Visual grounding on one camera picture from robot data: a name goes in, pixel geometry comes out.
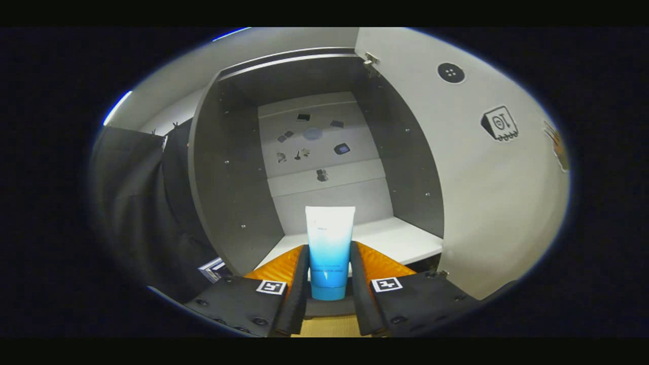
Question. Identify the narrow ceiling light panel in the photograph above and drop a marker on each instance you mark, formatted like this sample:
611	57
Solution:
117	107

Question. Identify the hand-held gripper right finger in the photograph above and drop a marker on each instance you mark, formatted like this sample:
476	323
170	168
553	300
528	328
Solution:
362	299

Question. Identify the white cabinet shelf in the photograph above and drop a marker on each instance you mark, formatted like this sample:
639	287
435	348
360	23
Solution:
395	241

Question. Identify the white cabinet door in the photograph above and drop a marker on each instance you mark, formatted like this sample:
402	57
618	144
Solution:
481	203

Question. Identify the metal door hinge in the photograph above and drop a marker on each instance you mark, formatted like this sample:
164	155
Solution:
371	60

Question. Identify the small blue white box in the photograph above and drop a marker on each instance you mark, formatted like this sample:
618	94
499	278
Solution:
213	268

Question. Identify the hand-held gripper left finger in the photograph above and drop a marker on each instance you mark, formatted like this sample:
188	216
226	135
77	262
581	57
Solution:
298	299

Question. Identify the black backdrop cloth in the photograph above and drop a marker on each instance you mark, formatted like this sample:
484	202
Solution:
142	213

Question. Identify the blue and white tube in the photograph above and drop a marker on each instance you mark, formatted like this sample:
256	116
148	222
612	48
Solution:
329	243

